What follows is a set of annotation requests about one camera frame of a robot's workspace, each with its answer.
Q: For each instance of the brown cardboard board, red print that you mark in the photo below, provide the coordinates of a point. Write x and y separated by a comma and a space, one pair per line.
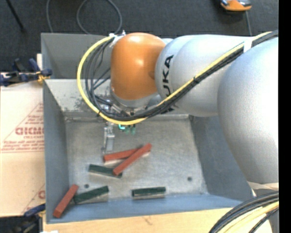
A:
19, 120

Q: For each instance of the red-brown flat block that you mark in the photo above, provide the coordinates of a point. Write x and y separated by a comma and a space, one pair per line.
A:
133, 158
118, 154
66, 201

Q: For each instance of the dark green flat block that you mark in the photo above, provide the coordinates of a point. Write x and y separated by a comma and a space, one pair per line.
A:
148, 192
92, 194
99, 169

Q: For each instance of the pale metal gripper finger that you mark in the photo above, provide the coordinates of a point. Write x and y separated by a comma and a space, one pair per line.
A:
110, 142
103, 147

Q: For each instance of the grey metal bin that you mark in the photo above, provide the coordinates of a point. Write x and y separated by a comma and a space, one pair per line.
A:
165, 142

